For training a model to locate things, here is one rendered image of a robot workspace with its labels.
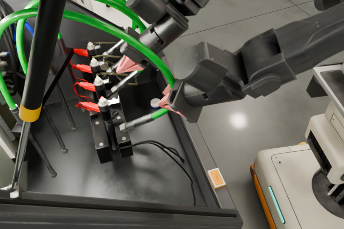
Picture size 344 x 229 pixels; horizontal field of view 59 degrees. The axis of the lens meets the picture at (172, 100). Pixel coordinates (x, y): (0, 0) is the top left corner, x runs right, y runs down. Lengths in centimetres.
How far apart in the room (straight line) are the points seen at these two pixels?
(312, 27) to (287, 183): 128
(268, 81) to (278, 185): 124
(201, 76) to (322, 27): 18
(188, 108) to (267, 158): 120
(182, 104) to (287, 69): 20
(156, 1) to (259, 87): 26
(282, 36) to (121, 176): 68
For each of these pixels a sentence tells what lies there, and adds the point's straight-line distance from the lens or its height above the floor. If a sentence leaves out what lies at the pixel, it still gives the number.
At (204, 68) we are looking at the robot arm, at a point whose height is 139.
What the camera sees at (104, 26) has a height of 140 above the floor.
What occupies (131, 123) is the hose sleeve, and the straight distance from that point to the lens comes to 71.
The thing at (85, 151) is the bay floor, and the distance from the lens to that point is 106.
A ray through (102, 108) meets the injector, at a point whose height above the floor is 110.
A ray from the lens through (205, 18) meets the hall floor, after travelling 312.
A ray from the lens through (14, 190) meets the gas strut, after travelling 47.
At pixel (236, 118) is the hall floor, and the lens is 221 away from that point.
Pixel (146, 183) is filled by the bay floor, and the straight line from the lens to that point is 97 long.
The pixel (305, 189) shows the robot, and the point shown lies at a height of 28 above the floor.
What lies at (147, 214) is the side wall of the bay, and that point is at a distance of 58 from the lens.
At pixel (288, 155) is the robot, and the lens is 177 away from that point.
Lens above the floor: 169
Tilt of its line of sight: 48 degrees down
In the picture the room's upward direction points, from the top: straight up
